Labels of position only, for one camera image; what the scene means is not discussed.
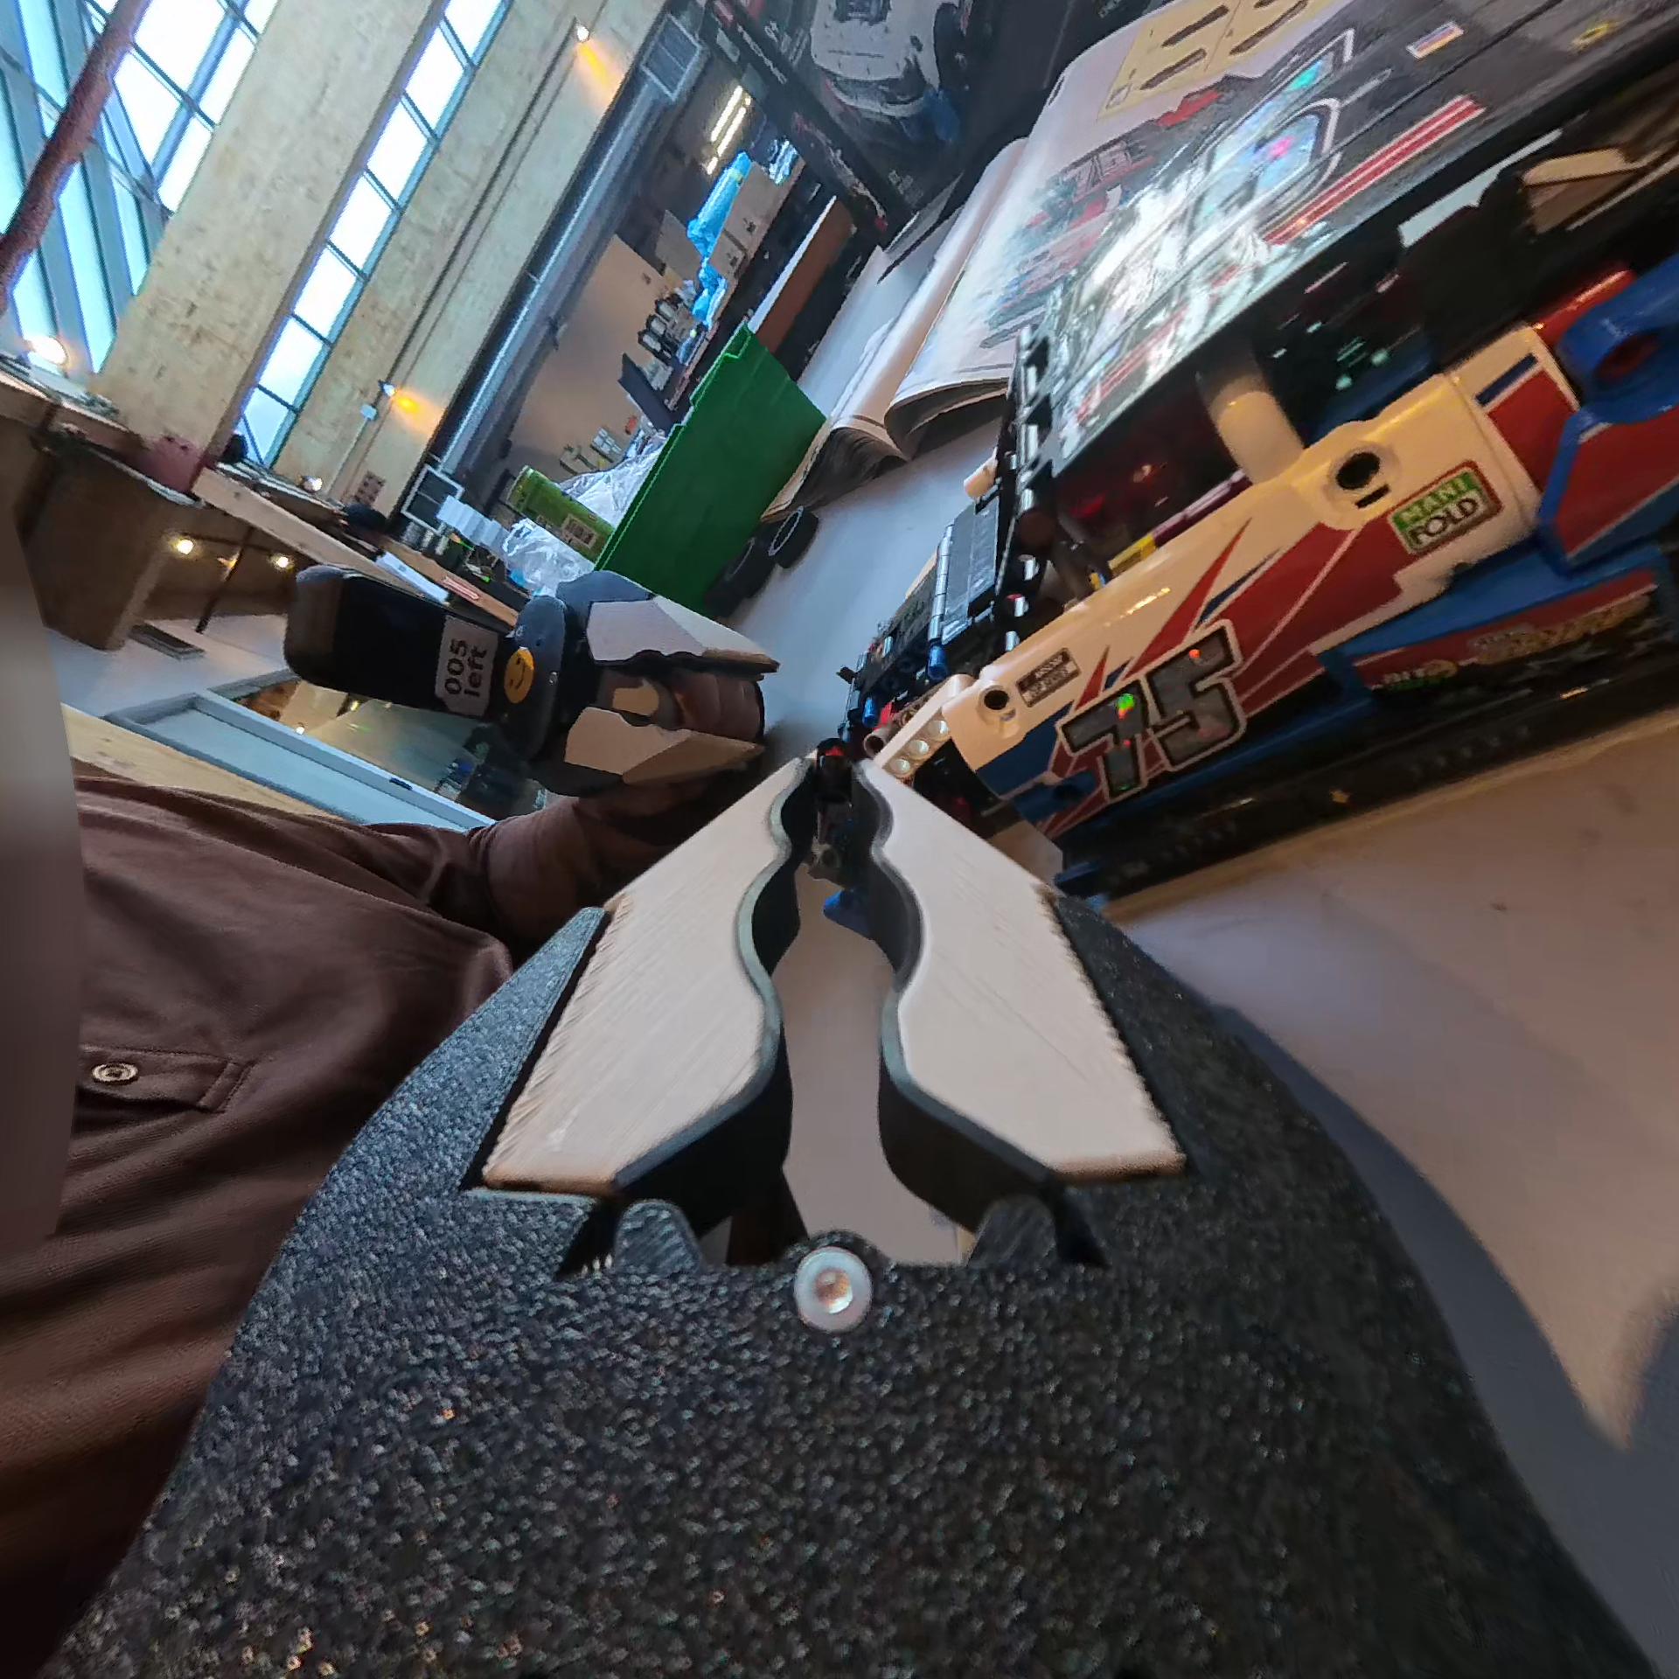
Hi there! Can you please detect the green plastic bin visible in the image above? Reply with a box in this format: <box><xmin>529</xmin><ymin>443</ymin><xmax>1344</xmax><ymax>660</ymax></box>
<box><xmin>597</xmin><ymin>326</ymin><xmax>829</xmax><ymax>619</ymax></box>

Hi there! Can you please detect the open instruction booklet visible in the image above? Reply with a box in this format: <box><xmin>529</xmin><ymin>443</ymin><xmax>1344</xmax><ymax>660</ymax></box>
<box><xmin>761</xmin><ymin>0</ymin><xmax>1445</xmax><ymax>527</ymax></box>

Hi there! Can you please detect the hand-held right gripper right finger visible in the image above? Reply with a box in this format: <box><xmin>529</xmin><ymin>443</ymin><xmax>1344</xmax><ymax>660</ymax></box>
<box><xmin>856</xmin><ymin>763</ymin><xmax>1190</xmax><ymax>1235</ymax></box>

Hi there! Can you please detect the black striped toy brick panel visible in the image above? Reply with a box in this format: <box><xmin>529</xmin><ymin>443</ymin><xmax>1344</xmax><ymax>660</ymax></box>
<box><xmin>807</xmin><ymin>738</ymin><xmax>868</xmax><ymax>884</ymax></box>

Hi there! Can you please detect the wooden plank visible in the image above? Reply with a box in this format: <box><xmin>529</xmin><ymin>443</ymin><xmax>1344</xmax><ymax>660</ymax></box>
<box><xmin>58</xmin><ymin>702</ymin><xmax>336</xmax><ymax>822</ymax></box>

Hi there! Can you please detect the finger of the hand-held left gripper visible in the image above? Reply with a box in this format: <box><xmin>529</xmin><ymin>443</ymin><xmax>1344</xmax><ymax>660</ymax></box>
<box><xmin>564</xmin><ymin>709</ymin><xmax>770</xmax><ymax>789</ymax></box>
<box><xmin>588</xmin><ymin>597</ymin><xmax>782</xmax><ymax>677</ymax></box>

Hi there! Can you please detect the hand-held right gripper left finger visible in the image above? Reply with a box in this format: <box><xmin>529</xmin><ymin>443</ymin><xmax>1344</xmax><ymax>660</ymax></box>
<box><xmin>480</xmin><ymin>758</ymin><xmax>808</xmax><ymax>1235</ymax></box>

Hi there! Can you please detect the black toy set box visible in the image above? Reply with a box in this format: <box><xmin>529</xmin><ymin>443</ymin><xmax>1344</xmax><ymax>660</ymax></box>
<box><xmin>709</xmin><ymin>0</ymin><xmax>1051</xmax><ymax>231</ymax></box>

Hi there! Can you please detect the partly built toy brick car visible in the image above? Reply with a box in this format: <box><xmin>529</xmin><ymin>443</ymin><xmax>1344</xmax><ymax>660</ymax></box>
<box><xmin>840</xmin><ymin>0</ymin><xmax>1679</xmax><ymax>908</ymax></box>

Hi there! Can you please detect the person's left hand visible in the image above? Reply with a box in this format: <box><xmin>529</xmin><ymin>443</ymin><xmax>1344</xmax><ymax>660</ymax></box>
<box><xmin>656</xmin><ymin>667</ymin><xmax>772</xmax><ymax>751</ymax></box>

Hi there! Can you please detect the grey desk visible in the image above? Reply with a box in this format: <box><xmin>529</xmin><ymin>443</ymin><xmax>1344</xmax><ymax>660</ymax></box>
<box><xmin>728</xmin><ymin>222</ymin><xmax>1679</xmax><ymax>1576</ymax></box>

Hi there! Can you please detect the wooden workbench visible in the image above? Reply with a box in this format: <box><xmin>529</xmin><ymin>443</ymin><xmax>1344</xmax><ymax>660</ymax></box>
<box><xmin>0</xmin><ymin>368</ymin><xmax>527</xmax><ymax>654</ymax></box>

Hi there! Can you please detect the green drink can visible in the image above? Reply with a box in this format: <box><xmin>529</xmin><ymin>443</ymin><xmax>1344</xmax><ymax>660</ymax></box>
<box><xmin>509</xmin><ymin>466</ymin><xmax>614</xmax><ymax>553</ymax></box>

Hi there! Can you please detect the grey ventilation duct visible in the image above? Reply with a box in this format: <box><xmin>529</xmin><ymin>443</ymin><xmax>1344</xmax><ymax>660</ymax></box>
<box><xmin>432</xmin><ymin>53</ymin><xmax>691</xmax><ymax>490</ymax></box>

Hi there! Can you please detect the yellow sticker sheet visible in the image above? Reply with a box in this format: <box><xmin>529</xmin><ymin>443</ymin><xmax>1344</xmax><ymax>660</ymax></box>
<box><xmin>1095</xmin><ymin>0</ymin><xmax>1328</xmax><ymax>123</ymax></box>

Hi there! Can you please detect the person's brown shirt torso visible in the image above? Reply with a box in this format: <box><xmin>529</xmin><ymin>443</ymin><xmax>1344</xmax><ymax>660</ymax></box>
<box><xmin>0</xmin><ymin>766</ymin><xmax>553</xmax><ymax>1679</ymax></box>

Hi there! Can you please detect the person's left forearm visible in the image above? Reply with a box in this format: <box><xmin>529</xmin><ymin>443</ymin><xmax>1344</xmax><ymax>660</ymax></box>
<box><xmin>380</xmin><ymin>754</ymin><xmax>789</xmax><ymax>966</ymax></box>

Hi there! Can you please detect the blue wrapped bundle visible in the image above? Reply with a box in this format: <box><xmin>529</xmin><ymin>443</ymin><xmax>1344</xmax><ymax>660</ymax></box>
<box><xmin>688</xmin><ymin>151</ymin><xmax>766</xmax><ymax>271</ymax></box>

